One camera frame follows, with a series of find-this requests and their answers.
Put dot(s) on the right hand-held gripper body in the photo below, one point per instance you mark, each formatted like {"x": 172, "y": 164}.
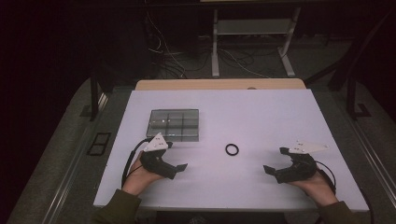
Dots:
{"x": 300, "y": 169}

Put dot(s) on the clear plastic compartment box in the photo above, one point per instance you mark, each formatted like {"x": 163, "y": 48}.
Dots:
{"x": 174, "y": 124}

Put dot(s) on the person's left hand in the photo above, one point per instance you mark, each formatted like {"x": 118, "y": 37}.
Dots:
{"x": 137, "y": 179}

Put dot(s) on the white metal stand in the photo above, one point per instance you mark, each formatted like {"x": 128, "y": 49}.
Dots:
{"x": 214, "y": 46}

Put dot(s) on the black metal stand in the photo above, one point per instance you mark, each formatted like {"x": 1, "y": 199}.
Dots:
{"x": 351, "y": 93}
{"x": 94, "y": 99}

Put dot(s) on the person's right hand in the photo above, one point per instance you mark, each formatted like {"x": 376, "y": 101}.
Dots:
{"x": 320, "y": 191}

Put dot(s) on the aluminium rail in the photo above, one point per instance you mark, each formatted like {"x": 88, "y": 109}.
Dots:
{"x": 373, "y": 149}
{"x": 68, "y": 177}

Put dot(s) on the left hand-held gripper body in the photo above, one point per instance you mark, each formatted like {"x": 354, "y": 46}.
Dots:
{"x": 154, "y": 161}

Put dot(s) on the wooden table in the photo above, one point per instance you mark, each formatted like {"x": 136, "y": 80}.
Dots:
{"x": 218, "y": 84}

